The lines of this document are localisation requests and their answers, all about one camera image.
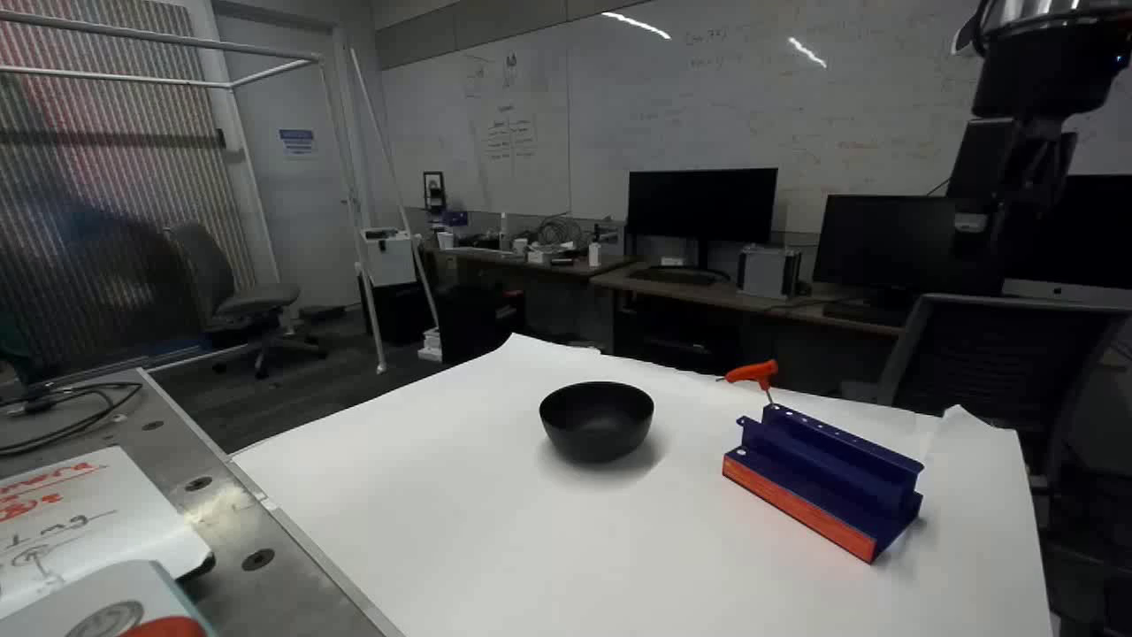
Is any white door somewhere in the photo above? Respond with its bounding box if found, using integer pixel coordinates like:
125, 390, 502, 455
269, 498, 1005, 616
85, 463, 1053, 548
223, 12, 366, 320

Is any cluttered wooden desk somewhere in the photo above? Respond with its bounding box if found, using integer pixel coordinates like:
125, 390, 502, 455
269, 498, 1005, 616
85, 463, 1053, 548
414, 236, 635, 359

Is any grey office chair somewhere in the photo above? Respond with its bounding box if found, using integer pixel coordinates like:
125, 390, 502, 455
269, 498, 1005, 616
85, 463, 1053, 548
158, 219, 329, 383

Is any black wall device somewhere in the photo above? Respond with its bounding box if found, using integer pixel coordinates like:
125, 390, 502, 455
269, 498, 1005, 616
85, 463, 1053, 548
416, 167, 450, 219

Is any paper with red writing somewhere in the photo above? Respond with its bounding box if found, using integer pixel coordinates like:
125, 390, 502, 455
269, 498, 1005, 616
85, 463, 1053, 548
0, 444, 217, 619

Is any wooden office desk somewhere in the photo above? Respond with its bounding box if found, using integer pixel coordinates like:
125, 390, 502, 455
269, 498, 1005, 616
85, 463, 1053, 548
586, 261, 911, 394

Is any white book with red mark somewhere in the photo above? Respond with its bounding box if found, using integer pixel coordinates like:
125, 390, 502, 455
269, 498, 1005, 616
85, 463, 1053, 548
0, 556, 223, 637

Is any white computer box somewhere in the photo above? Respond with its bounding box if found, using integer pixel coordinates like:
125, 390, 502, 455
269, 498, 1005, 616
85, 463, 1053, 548
735, 241, 805, 301

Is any grey metal table base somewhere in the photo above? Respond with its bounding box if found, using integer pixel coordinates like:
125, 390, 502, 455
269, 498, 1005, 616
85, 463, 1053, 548
0, 364, 406, 637

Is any large white paper sheet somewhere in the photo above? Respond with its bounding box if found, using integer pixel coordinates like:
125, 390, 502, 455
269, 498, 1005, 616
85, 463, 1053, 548
230, 328, 1057, 637

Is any blue tool rack orange base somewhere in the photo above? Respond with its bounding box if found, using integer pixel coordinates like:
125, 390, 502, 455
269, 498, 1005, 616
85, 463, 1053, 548
719, 401, 926, 565

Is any orange handled wrench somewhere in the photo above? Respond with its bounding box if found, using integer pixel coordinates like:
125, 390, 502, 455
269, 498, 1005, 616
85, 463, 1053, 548
720, 359, 785, 412

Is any black mesh office chair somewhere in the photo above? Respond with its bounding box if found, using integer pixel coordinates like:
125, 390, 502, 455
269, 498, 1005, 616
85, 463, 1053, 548
872, 291, 1132, 479

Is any black computer monitor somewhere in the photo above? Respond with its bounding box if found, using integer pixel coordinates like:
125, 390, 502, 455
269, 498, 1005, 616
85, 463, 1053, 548
811, 191, 964, 315
623, 167, 783, 250

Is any white pipe frame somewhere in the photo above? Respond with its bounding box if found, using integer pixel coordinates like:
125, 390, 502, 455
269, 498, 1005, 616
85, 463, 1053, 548
0, 7, 326, 91

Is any white box on stand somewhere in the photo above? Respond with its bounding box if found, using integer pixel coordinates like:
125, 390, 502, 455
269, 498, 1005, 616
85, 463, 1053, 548
358, 225, 444, 377

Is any black cable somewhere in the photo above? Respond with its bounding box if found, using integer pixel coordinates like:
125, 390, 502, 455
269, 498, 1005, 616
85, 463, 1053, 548
0, 377, 149, 463

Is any black bowl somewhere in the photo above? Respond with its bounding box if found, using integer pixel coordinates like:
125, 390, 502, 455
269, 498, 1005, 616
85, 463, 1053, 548
539, 378, 658, 469

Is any silver framed computer monitor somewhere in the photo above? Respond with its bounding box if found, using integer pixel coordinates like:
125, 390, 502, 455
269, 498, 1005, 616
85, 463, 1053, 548
1001, 169, 1132, 313

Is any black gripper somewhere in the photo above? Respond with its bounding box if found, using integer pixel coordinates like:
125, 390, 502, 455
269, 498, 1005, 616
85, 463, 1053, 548
964, 31, 1116, 243

